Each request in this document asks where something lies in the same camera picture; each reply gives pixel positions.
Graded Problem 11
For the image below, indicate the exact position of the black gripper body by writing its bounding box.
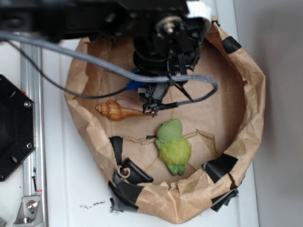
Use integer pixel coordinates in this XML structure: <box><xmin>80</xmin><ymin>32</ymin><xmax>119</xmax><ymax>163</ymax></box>
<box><xmin>133</xmin><ymin>16</ymin><xmax>207</xmax><ymax>115</ymax></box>

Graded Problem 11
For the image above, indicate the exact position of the blue textured ball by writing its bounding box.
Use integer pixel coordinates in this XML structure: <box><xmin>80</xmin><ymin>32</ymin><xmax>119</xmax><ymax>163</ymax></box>
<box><xmin>126</xmin><ymin>68</ymin><xmax>143</xmax><ymax>90</ymax></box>

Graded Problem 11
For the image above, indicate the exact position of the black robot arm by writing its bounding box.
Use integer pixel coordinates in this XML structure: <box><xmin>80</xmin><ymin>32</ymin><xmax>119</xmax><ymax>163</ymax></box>
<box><xmin>0</xmin><ymin>0</ymin><xmax>212</xmax><ymax>114</ymax></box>

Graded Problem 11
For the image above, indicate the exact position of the orange spiral seashell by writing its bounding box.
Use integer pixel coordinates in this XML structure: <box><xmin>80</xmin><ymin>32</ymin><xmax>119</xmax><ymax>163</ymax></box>
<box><xmin>96</xmin><ymin>96</ymin><xmax>153</xmax><ymax>121</ymax></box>

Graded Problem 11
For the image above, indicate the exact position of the green plush frog toy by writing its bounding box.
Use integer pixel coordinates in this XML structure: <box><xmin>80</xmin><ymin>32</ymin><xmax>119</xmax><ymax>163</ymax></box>
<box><xmin>155</xmin><ymin>119</ymin><xmax>192</xmax><ymax>175</ymax></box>

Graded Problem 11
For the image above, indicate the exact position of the brown paper bag bin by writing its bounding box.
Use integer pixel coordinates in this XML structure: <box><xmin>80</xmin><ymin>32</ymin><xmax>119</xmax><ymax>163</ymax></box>
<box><xmin>65</xmin><ymin>21</ymin><xmax>266</xmax><ymax>224</ymax></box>

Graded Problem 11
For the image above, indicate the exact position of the thin black wire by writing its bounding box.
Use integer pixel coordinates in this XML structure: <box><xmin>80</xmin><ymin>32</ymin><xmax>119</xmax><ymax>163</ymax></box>
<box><xmin>7</xmin><ymin>40</ymin><xmax>130</xmax><ymax>99</ymax></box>

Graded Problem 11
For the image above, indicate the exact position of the grey braided cable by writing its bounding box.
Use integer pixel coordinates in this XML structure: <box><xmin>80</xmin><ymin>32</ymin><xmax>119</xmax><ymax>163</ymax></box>
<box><xmin>0</xmin><ymin>32</ymin><xmax>219</xmax><ymax>111</ymax></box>

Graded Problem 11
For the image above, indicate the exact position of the aluminium extrusion rail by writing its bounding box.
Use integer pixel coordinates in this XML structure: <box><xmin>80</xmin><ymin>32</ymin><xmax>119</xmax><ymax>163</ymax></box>
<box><xmin>20</xmin><ymin>55</ymin><xmax>48</xmax><ymax>227</ymax></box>

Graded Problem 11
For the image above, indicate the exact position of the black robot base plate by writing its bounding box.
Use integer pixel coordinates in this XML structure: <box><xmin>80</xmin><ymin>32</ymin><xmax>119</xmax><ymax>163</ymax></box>
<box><xmin>0</xmin><ymin>75</ymin><xmax>35</xmax><ymax>182</ymax></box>

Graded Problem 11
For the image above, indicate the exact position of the metal corner bracket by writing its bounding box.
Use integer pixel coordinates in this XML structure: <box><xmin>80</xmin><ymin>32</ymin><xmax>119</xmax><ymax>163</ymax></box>
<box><xmin>13</xmin><ymin>195</ymin><xmax>44</xmax><ymax>227</ymax></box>

